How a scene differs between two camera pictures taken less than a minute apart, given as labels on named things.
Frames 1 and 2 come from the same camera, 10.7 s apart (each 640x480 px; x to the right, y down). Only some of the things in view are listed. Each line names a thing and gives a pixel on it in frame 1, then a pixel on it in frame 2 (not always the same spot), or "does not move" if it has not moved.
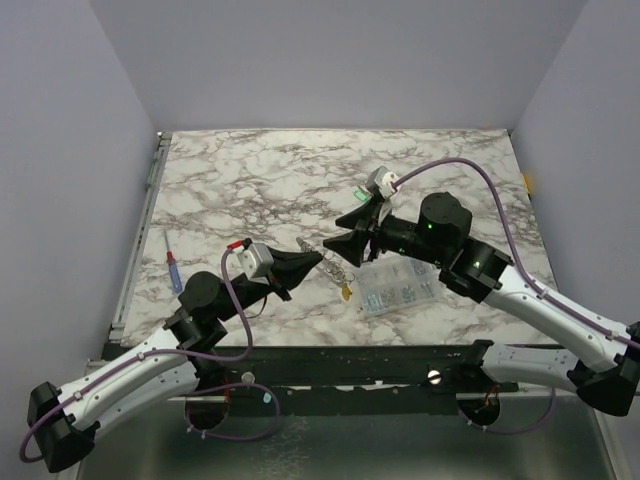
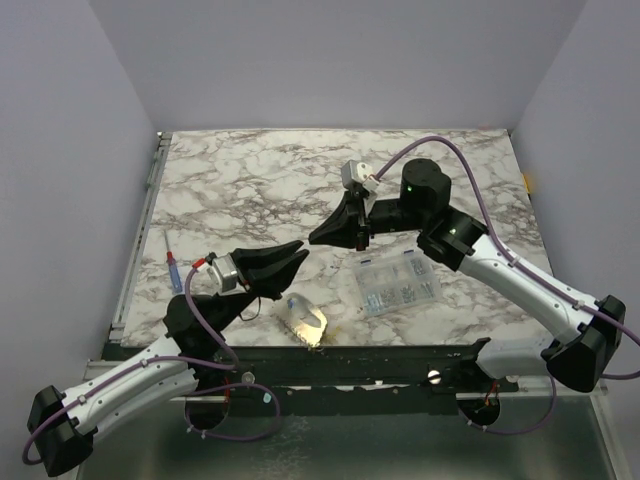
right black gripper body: x=373 y=235 -> x=360 y=217
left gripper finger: x=301 y=264 -> x=249 y=258
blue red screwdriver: x=174 y=269 does not move
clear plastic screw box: x=395 y=283 does not move
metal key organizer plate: x=333 y=267 -> x=307 y=322
